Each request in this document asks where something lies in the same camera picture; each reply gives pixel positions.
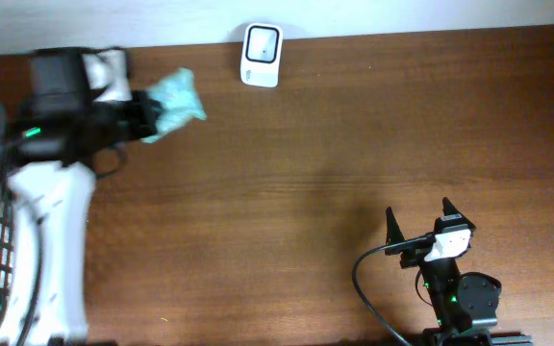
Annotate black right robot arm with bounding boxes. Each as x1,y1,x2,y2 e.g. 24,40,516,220
386,197,533,345

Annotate mint green wipes packet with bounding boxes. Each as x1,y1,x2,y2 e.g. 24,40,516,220
141,67,207,144

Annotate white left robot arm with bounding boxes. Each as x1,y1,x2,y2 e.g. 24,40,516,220
0,47,160,345

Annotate white barcode scanner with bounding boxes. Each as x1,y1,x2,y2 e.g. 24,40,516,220
240,23,284,88

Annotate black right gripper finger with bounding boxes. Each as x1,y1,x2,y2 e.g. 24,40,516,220
441,197,463,219
386,207,405,255

